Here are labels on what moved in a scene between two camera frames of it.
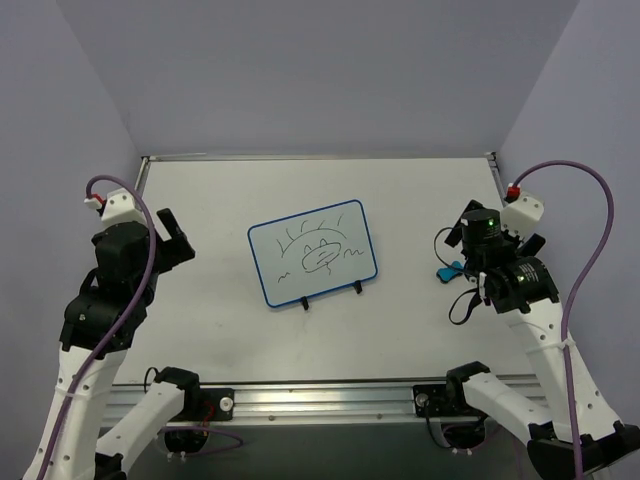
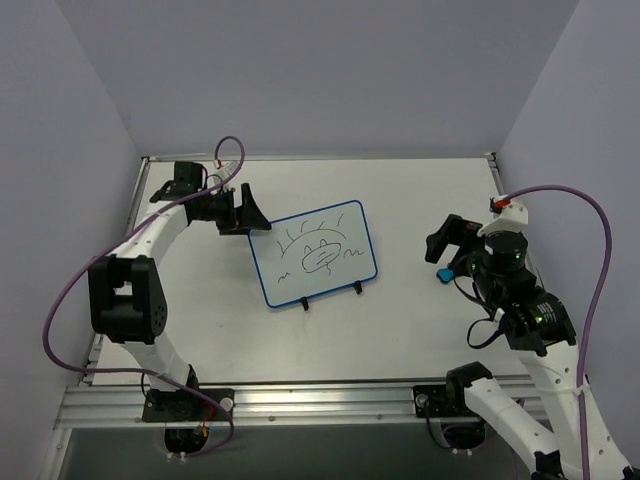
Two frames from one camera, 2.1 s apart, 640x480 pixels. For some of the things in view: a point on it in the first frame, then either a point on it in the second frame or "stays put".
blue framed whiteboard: x=313 y=253 stays put
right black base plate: x=442 y=400 stays put
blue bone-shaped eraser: x=446 y=274 stays put
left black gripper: x=176 y=245 → x=235 y=212
